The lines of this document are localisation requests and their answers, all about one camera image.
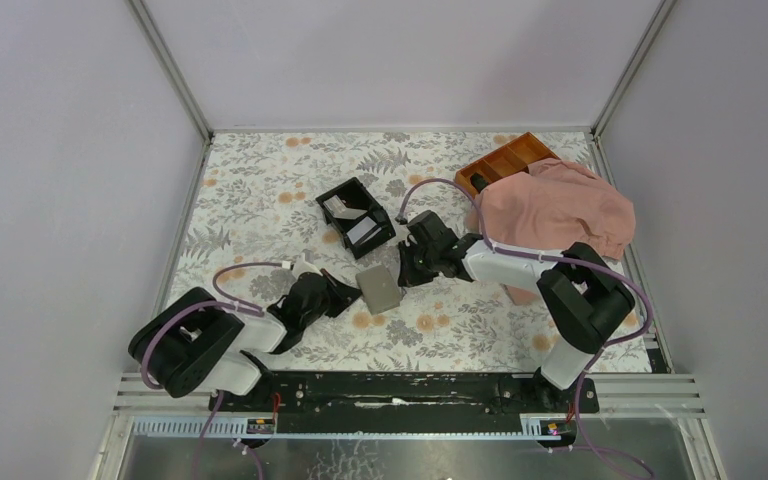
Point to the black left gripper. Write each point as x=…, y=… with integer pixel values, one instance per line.
x=343, y=295

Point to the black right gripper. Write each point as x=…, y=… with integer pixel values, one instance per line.
x=408, y=277

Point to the grey card stack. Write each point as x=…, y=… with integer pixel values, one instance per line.
x=380, y=291

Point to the stack of cards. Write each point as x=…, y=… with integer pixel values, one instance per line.
x=356, y=224

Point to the black card holder box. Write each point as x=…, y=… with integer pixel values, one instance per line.
x=355, y=194

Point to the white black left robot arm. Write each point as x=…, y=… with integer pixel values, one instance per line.
x=213, y=340

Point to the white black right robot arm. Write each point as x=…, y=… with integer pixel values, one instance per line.
x=586, y=299

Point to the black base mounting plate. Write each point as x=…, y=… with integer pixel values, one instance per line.
x=389, y=397

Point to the orange compartment tray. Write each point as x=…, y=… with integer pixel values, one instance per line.
x=513, y=156

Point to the pink cloth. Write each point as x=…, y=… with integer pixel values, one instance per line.
x=554, y=205

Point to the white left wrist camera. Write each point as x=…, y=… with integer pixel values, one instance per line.
x=299, y=267

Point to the white slotted cable duct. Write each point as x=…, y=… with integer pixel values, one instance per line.
x=310, y=427

